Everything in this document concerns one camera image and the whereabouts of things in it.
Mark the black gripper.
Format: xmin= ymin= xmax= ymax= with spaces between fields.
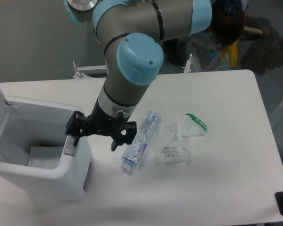
xmin=65 ymin=101 xmax=137 ymax=151

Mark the white push-button trash can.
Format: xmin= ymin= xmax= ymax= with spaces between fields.
xmin=0 ymin=91 xmax=93 ymax=201

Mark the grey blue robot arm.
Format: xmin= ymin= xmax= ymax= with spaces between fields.
xmin=66 ymin=0 xmax=212 ymax=150

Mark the clear plastic water bottle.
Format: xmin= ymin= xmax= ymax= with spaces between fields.
xmin=121 ymin=110 xmax=161 ymax=175

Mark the crumpled clear plastic bag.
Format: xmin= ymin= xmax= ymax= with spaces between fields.
xmin=157 ymin=113 xmax=208 ymax=165

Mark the clear bag on floor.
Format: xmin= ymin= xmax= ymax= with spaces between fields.
xmin=186 ymin=33 xmax=230 ymax=73

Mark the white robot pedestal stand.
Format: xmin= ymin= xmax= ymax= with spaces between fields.
xmin=71 ymin=54 xmax=191 ymax=79

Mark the grey string mop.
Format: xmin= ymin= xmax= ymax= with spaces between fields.
xmin=240 ymin=16 xmax=283 ymax=76

